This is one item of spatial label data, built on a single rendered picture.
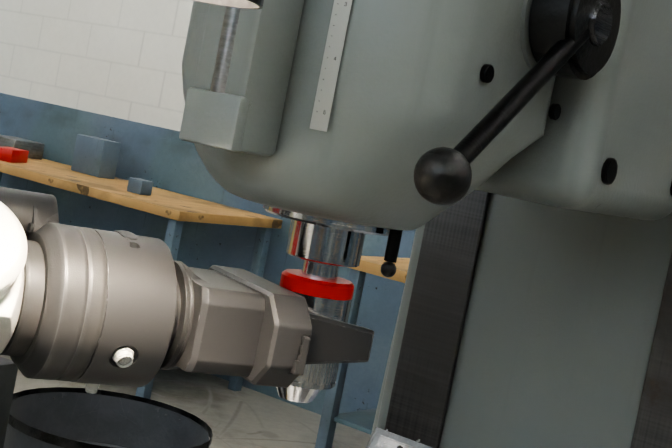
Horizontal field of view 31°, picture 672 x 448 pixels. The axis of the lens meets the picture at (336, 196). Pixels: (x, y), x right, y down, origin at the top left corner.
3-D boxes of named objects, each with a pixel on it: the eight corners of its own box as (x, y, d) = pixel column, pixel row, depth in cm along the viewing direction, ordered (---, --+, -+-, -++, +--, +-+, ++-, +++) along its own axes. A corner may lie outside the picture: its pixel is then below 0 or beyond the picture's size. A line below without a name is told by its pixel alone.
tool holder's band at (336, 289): (331, 288, 80) (334, 273, 80) (365, 303, 76) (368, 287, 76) (267, 280, 78) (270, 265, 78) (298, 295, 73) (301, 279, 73)
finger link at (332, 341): (360, 368, 76) (274, 360, 73) (371, 319, 76) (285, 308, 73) (373, 375, 75) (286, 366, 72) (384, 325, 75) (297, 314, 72)
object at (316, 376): (314, 372, 80) (331, 288, 80) (347, 392, 76) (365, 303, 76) (250, 367, 78) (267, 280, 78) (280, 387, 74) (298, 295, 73)
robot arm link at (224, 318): (326, 273, 70) (132, 245, 64) (293, 435, 70) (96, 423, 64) (237, 236, 80) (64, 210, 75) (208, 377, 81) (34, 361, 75)
